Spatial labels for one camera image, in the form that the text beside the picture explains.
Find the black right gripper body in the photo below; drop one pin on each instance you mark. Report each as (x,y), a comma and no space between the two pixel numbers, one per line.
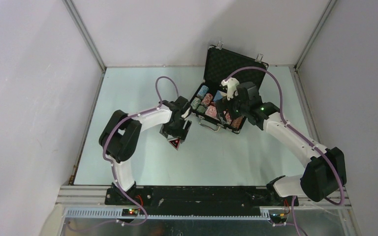
(236,108)

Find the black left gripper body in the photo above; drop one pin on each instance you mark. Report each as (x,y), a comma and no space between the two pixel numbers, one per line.
(176,128)

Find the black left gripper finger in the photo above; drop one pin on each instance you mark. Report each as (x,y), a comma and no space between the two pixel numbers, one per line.
(164,131)
(185,130)

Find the blue playing card deck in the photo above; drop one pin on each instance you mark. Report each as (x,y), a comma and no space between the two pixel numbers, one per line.
(218,96)

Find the black red triangular button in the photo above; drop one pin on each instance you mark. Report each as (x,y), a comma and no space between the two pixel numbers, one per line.
(175,143)

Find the red chip stack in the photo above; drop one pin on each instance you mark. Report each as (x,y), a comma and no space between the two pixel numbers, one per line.
(208,98)
(227,118)

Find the orange brown chip stack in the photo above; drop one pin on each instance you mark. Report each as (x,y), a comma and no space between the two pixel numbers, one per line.
(237,122)

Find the blue poker chip stack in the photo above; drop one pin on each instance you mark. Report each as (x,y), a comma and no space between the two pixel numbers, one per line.
(202,92)

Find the black poker set case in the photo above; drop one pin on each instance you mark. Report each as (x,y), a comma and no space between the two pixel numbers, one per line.
(222,64)

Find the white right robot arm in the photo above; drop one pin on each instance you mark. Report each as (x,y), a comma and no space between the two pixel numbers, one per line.
(325,172)

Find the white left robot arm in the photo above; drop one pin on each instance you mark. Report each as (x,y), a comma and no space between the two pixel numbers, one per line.
(120,137)

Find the red playing card deck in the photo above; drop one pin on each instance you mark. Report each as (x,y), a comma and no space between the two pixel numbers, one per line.
(211,112)

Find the red chip stack in case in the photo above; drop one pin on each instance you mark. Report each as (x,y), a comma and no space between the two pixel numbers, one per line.
(227,118)

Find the short green chip stack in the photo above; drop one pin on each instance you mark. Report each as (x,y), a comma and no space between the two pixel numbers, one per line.
(201,109)

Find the tall green chip stack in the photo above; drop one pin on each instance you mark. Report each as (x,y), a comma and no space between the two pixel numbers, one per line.
(195,103)

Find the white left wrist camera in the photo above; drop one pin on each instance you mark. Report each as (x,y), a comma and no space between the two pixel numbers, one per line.
(186,113)

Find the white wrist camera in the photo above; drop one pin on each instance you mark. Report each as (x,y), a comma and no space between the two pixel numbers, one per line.
(231,85)
(186,113)

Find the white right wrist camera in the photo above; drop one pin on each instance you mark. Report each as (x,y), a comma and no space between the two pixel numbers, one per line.
(231,85)

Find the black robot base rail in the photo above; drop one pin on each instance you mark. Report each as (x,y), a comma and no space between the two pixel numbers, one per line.
(210,201)

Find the aluminium frame rail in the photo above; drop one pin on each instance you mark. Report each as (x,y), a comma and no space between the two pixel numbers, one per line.
(88,201)

